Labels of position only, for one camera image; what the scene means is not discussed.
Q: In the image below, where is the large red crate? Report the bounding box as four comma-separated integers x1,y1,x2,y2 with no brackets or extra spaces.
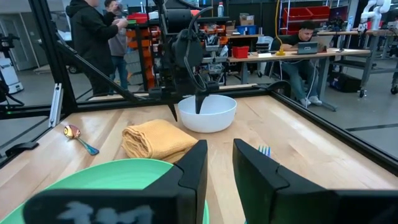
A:
282,6,309,35
307,5,330,20

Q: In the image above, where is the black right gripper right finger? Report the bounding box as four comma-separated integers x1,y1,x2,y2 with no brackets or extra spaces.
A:
232,138,398,224

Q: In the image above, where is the hanging yellow power cord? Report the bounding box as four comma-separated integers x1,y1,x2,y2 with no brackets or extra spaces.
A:
274,0,286,57

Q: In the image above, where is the white bowl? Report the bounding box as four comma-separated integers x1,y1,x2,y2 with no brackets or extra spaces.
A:
177,94,238,134

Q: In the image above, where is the small red bin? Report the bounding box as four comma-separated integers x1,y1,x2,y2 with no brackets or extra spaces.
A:
231,45,250,59

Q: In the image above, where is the blue bin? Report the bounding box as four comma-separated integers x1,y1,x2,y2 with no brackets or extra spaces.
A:
236,24,258,35

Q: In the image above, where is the shelf rack with orange bins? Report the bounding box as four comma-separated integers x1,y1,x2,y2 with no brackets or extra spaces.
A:
126,12,231,91

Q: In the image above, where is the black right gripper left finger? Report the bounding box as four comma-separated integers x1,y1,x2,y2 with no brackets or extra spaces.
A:
23,139,208,224

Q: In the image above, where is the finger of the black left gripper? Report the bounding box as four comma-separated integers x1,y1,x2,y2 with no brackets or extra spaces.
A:
195,93,208,114
167,103,178,123

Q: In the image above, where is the iridescent fork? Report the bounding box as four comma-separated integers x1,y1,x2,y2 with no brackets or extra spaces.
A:
257,145,272,158

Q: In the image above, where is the grey metal workbench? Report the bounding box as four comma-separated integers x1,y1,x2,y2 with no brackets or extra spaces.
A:
317,29,398,97

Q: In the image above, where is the standing person in black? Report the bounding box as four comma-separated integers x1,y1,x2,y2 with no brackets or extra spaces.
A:
65,0,129,96

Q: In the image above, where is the folded yellow cloth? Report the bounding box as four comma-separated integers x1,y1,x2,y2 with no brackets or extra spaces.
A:
121,119,199,164

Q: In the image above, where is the green plate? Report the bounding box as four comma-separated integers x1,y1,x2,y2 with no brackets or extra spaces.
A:
0,157,210,224

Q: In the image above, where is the wooden top desk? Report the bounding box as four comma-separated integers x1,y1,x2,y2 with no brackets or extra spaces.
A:
226,48,373,112

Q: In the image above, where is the white cable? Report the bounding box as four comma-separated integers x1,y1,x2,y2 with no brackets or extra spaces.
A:
306,62,318,108

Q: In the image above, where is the black metal table frame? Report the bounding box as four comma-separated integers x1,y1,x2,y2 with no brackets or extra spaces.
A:
0,0,398,175

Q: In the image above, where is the white machine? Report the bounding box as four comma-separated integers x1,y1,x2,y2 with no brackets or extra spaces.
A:
0,51,24,94

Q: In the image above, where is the iridescent spoon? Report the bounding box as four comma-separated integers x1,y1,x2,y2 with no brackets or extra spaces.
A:
63,124,100,156

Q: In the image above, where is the small cardboard box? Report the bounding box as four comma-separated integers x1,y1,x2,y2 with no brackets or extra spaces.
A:
238,12,255,26

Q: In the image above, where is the seated person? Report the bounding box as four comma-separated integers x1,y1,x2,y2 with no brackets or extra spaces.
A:
270,20,324,108

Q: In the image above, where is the grey laptop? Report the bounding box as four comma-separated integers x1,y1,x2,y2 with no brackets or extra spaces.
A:
297,41,320,55

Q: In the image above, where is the silver aluminium bar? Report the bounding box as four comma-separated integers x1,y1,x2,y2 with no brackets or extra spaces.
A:
49,83,64,128

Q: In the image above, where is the black bag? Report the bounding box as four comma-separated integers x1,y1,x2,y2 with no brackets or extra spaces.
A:
329,72,361,93

